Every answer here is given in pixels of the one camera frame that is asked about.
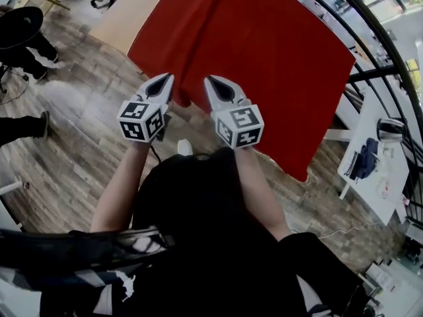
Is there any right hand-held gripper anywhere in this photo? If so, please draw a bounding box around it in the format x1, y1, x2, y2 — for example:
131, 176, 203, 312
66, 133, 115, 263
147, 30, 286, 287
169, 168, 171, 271
203, 75, 265, 150

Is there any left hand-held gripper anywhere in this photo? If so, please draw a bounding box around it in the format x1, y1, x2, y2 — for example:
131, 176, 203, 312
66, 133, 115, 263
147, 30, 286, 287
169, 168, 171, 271
116, 73, 175, 144

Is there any red tablecloth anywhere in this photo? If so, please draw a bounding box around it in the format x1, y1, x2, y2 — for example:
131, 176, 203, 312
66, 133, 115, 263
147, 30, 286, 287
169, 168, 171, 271
127, 0, 357, 184

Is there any person's left forearm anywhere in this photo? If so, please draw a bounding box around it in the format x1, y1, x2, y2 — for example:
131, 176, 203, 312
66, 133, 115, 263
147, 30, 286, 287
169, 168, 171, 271
89, 141, 153, 234

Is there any person's right forearm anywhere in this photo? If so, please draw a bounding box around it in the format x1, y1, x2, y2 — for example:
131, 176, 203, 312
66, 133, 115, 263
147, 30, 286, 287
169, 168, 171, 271
232, 146, 291, 243

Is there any person's white shoe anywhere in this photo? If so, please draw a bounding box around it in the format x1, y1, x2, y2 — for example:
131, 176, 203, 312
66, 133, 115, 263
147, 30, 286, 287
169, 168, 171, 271
177, 139, 195, 157

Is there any white table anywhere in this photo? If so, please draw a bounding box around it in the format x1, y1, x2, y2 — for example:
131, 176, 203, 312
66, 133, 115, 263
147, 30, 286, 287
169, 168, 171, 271
325, 90, 414, 226

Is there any black smartphone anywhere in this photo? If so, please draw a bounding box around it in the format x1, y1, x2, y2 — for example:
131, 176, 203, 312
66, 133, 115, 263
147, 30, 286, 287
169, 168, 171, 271
348, 152, 362, 180

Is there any navy blue cloth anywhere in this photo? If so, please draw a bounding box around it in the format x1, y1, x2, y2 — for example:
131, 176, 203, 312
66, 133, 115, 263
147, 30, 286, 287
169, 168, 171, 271
349, 137, 380, 181

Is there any black and silver helmet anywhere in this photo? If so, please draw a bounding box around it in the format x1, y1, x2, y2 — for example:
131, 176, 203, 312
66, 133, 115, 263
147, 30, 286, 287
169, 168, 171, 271
376, 118, 408, 144

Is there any clear glass cup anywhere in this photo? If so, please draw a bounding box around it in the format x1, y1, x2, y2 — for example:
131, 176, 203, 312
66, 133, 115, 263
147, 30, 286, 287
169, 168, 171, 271
381, 142, 396, 160

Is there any black tablet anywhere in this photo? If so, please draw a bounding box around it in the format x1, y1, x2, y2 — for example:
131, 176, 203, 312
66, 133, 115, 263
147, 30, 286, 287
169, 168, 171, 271
0, 226, 176, 277

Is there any person's black shirt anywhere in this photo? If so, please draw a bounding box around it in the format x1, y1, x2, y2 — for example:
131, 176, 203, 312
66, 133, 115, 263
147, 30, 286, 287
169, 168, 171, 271
39, 231, 371, 317

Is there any clear plastic bag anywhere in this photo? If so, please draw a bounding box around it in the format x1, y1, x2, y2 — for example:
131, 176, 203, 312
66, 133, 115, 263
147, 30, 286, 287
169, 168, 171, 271
376, 172, 408, 206

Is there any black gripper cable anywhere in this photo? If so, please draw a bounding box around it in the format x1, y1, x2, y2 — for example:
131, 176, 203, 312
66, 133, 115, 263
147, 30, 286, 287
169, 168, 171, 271
149, 143, 163, 164

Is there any white power cable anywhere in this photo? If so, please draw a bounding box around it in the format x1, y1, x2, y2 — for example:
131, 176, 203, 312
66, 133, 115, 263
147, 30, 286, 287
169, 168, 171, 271
317, 221, 374, 240

